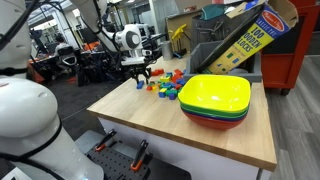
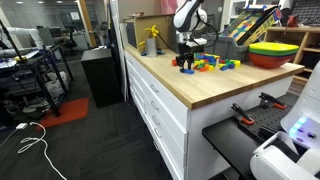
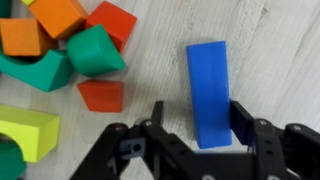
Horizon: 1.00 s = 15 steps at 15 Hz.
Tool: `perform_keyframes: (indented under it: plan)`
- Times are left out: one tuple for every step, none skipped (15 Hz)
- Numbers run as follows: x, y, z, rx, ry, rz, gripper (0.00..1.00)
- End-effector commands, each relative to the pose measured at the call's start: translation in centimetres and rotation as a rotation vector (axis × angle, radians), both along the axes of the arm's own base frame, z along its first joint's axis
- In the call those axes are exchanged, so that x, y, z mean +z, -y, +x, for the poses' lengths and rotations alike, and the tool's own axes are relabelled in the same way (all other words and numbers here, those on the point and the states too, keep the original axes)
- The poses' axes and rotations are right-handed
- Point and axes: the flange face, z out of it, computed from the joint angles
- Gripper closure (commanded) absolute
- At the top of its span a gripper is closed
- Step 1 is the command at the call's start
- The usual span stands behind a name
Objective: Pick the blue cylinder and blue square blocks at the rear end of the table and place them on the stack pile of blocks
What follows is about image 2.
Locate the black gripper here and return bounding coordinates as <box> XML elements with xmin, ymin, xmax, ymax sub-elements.
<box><xmin>175</xmin><ymin>44</ymin><xmax>195</xmax><ymax>72</ymax></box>

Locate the wooden blocks cardboard box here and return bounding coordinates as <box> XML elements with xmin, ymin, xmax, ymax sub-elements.
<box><xmin>222</xmin><ymin>4</ymin><xmax>284</xmax><ymax>47</ymax></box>

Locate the wide blue wooden block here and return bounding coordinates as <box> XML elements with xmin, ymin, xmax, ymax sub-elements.
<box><xmin>196</xmin><ymin>54</ymin><xmax>215</xmax><ymax>62</ymax></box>

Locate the metal cup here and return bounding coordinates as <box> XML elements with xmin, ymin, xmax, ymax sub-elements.
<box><xmin>145</xmin><ymin>37</ymin><xmax>158</xmax><ymax>58</ymax></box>

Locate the gray plastic bin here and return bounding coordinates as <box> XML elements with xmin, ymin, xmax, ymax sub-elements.
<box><xmin>203</xmin><ymin>32</ymin><xmax>250</xmax><ymax>63</ymax></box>

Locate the gray fabric basket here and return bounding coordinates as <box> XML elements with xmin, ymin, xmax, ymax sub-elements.
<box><xmin>170</xmin><ymin>13</ymin><xmax>216</xmax><ymax>55</ymax></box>

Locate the brown cardboard box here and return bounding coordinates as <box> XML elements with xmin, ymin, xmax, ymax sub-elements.
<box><xmin>125</xmin><ymin>13</ymin><xmax>176</xmax><ymax>53</ymax></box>

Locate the pink sheet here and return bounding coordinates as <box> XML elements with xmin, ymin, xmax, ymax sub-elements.
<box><xmin>160</xmin><ymin>0</ymin><xmax>180</xmax><ymax>15</ymax></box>

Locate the black orange spring clamp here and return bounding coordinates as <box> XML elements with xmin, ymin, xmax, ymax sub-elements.
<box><xmin>230</xmin><ymin>102</ymin><xmax>255</xmax><ymax>126</ymax></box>
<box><xmin>258</xmin><ymin>92</ymin><xmax>287</xmax><ymax>111</ymax></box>

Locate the white drawer cabinet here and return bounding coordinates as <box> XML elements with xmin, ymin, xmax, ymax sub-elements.
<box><xmin>123</xmin><ymin>49</ymin><xmax>296</xmax><ymax>180</ymax></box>

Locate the red plastic bowl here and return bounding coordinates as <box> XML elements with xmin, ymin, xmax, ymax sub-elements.
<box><xmin>248</xmin><ymin>52</ymin><xmax>297</xmax><ymax>70</ymax></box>

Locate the green plastic bowl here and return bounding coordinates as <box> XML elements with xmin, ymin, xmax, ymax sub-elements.
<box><xmin>248</xmin><ymin>48</ymin><xmax>300</xmax><ymax>58</ymax></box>

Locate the black cabinet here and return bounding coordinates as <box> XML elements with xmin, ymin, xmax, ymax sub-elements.
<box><xmin>80</xmin><ymin>47</ymin><xmax>125</xmax><ymax>109</ymax></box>

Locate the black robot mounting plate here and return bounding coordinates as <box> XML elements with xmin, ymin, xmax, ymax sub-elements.
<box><xmin>201</xmin><ymin>93</ymin><xmax>301</xmax><ymax>180</ymax></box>

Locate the yellow plastic bowl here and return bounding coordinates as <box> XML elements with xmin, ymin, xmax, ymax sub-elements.
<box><xmin>248</xmin><ymin>41</ymin><xmax>300</xmax><ymax>54</ymax></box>

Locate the wooden pillar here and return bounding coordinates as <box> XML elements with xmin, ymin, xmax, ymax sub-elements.
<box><xmin>76</xmin><ymin>0</ymin><xmax>98</xmax><ymax>49</ymax></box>

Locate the red tool on shelf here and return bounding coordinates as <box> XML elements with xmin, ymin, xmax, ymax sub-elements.
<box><xmin>284</xmin><ymin>14</ymin><xmax>300</xmax><ymax>34</ymax></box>

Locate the black office chair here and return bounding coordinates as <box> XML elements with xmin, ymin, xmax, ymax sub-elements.
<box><xmin>63</xmin><ymin>28</ymin><xmax>79</xmax><ymax>51</ymax></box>

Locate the wooden shelf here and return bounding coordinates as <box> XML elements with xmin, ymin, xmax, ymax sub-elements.
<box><xmin>264</xmin><ymin>25</ymin><xmax>320</xmax><ymax>86</ymax></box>

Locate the red floor mat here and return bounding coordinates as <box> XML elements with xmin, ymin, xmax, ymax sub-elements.
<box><xmin>35</xmin><ymin>96</ymin><xmax>90</xmax><ymax>130</ymax></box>

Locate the white bag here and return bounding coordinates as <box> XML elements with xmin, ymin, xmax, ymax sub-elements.
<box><xmin>44</xmin><ymin>70</ymin><xmax>70</xmax><ymax>98</ymax></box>

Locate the black keyboard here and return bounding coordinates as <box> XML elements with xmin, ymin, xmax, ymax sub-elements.
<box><xmin>290</xmin><ymin>0</ymin><xmax>320</xmax><ymax>27</ymax></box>

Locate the black metal cart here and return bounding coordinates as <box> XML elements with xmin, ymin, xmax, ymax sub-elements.
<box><xmin>0</xmin><ymin>44</ymin><xmax>75</xmax><ymax>118</ymax></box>

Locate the white power adapter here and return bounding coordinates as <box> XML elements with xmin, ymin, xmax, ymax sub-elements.
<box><xmin>15</xmin><ymin>122</ymin><xmax>29</xmax><ymax>131</ymax></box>

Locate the black tripod pole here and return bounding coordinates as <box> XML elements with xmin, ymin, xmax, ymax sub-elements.
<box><xmin>0</xmin><ymin>19</ymin><xmax>26</xmax><ymax>64</ymax></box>

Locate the blue handled tool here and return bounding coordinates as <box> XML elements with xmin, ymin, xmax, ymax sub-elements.
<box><xmin>140</xmin><ymin>48</ymin><xmax>166</xmax><ymax>57</ymax></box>

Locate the white cable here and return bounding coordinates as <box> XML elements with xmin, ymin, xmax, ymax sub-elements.
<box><xmin>0</xmin><ymin>121</ymin><xmax>68</xmax><ymax>180</ymax></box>

